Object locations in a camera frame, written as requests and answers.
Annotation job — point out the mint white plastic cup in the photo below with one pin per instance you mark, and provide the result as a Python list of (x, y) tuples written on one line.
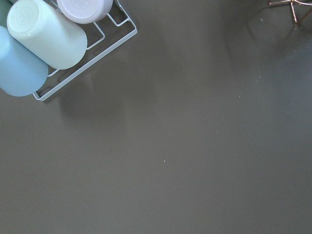
[(47, 33)]

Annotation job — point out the lilac white plastic cup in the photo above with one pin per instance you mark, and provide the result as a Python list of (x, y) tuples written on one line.
[(85, 11)]

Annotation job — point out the copper wire bottle rack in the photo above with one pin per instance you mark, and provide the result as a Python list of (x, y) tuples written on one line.
[(292, 4)]

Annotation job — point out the white wire cup rack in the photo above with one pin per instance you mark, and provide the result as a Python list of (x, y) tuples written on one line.
[(103, 37)]

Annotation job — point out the light blue plastic cup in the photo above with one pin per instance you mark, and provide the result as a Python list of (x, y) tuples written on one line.
[(21, 72)]

